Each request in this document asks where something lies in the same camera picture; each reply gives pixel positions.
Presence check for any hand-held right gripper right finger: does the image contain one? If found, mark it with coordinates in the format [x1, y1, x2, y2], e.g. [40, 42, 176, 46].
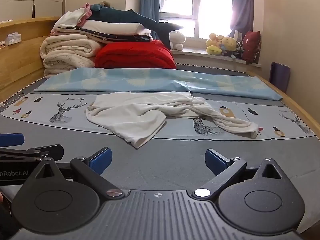
[192, 149, 288, 198]

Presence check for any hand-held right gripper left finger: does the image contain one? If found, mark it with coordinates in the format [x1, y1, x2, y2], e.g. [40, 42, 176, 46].
[24, 147, 125, 199]

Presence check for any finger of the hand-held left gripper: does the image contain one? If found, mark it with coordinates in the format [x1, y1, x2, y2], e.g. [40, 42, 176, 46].
[0, 133, 25, 147]
[0, 144, 64, 161]

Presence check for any white long-sleeve shirt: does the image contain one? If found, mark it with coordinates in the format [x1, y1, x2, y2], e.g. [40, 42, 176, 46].
[86, 92, 259, 149]

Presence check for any light blue patterned sheet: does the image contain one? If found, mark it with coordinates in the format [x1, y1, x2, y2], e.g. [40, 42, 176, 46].
[34, 67, 283, 101]

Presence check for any cream folded blanket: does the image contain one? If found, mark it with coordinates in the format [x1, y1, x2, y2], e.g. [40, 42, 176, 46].
[39, 35, 103, 78]

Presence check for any tissue box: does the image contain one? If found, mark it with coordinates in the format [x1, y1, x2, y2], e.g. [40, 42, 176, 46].
[5, 32, 23, 46]

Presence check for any purple bag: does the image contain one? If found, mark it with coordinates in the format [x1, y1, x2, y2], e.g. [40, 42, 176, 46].
[270, 61, 291, 93]

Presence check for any window sill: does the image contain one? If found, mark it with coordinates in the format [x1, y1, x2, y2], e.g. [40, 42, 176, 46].
[172, 49, 262, 68]

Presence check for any red folded quilt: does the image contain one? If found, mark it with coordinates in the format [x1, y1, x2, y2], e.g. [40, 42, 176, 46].
[94, 39, 177, 70]

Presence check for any yellow plush toy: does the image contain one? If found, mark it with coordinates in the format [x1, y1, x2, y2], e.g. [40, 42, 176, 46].
[205, 32, 223, 55]

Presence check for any yellow-headed plush doll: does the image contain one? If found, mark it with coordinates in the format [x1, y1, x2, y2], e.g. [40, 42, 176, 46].
[220, 36, 244, 59]

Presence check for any dark red cushion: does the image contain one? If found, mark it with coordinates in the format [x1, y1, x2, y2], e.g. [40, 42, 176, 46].
[241, 30, 262, 65]

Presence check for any navy starred folded blanket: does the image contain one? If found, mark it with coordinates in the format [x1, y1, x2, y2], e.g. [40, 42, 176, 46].
[51, 27, 153, 44]

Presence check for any white plush toy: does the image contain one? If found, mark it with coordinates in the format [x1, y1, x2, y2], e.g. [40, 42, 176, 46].
[169, 30, 187, 51]

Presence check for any white folded pillow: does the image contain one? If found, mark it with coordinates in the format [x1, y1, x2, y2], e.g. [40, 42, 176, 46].
[82, 20, 152, 36]

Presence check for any white folded cloth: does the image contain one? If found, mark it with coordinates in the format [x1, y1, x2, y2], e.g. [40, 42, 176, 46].
[51, 7, 89, 34]

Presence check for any pink cloth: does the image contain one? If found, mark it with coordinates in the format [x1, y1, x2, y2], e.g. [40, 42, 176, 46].
[77, 3, 92, 27]

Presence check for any dark blue shark plush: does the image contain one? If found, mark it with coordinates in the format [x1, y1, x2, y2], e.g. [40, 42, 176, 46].
[86, 4, 184, 50]

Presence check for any blue curtain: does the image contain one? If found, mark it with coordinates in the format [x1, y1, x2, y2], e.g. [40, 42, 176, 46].
[229, 0, 255, 42]
[139, 0, 160, 22]

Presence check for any window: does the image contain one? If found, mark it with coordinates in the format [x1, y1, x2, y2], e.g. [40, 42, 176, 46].
[159, 0, 235, 40]

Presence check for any wooden bed frame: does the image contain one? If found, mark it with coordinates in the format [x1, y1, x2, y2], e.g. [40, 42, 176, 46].
[0, 17, 320, 140]

